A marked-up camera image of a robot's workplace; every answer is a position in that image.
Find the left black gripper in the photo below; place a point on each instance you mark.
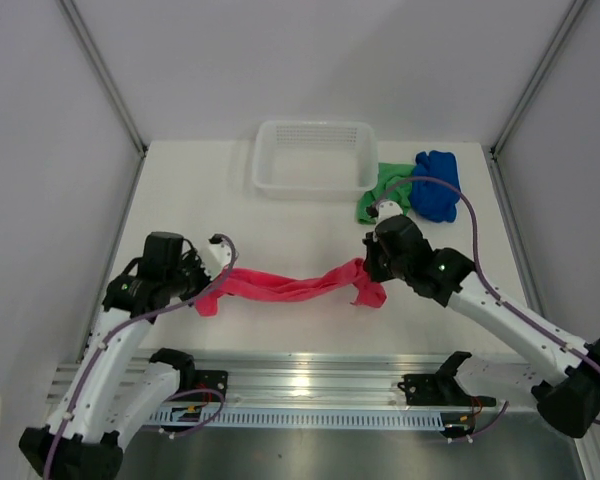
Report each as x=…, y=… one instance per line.
x=194, y=257

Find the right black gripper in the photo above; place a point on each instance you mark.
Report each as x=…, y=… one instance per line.
x=374, y=272

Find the pink towel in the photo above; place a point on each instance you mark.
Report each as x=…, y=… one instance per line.
x=266, y=287

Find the white plastic basket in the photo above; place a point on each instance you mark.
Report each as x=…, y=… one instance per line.
x=315, y=160

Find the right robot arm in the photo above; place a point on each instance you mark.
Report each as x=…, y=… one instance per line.
x=563, y=378

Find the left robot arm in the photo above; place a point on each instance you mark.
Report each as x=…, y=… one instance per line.
x=86, y=436

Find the blue towel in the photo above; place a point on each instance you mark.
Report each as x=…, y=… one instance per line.
x=431, y=200

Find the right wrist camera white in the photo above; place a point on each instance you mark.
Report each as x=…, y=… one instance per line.
x=384, y=209

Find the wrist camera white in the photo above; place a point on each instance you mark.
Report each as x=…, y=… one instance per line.
x=217, y=255
x=384, y=209

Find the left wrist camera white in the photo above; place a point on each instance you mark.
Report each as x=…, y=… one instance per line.
x=217, y=255

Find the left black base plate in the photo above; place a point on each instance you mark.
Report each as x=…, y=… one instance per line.
x=216, y=380

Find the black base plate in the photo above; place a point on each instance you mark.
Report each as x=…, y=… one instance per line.
x=438, y=390
x=216, y=380

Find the aluminium mounting rail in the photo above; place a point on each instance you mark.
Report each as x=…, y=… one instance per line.
x=315, y=380

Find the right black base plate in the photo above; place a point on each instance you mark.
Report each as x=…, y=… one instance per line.
x=438, y=390

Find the slotted cable duct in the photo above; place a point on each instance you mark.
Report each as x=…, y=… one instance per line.
x=394, y=420

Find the left aluminium frame post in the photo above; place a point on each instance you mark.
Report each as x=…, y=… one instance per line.
x=102, y=73

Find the aluminium frame post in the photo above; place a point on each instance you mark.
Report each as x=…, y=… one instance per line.
x=102, y=73
x=548, y=59

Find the right aluminium frame post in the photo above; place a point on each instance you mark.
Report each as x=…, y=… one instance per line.
x=548, y=59

